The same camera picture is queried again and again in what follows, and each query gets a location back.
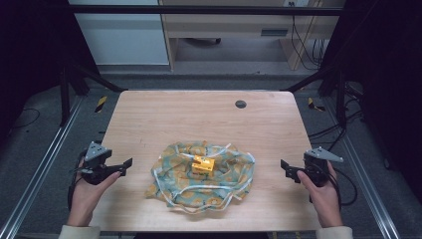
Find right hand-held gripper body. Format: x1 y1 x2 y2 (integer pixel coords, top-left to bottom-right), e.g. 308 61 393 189
299 146 344 188

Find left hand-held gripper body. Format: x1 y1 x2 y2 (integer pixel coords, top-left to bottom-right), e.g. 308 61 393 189
79 140 121 186

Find teal orange-print cloth bag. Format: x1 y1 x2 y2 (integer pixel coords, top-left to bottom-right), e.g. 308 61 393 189
144 140 257 215

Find yellow block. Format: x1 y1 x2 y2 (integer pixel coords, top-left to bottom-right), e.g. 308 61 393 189
191 153 216 178

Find person's right hand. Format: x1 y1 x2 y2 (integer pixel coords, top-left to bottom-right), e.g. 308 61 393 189
296 160 345 229

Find person's left hand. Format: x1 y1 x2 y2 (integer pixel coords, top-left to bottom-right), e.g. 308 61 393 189
67 163 122 228

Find black metal stand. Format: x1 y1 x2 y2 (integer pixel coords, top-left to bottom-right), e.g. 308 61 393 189
282 65 349 129
59 63 129 127

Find white cabinet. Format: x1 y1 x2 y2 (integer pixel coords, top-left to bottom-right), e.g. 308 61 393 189
67 0 170 66

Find light wooden desk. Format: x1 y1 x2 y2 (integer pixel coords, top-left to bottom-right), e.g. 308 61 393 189
158 0 346 72

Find right hand-held gripper cable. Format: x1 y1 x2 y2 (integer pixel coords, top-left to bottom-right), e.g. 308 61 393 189
326 130 359 212

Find hand-held gripper cable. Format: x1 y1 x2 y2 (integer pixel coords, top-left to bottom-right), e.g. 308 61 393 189
326 130 359 212
67 149 89 212

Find left hand-held gripper cable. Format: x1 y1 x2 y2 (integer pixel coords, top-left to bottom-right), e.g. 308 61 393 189
67 149 89 212

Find aluminium floor rail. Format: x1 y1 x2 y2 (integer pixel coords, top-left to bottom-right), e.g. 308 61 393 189
0 96 85 239
322 97 401 239

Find thin black floor cable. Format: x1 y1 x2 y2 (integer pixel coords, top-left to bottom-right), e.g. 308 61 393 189
12 107 42 129

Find black hanging cables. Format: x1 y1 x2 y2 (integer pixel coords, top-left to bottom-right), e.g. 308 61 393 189
290 1 329 72

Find black horizontal frame bar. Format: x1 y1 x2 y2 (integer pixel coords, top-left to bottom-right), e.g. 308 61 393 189
68 4 344 17

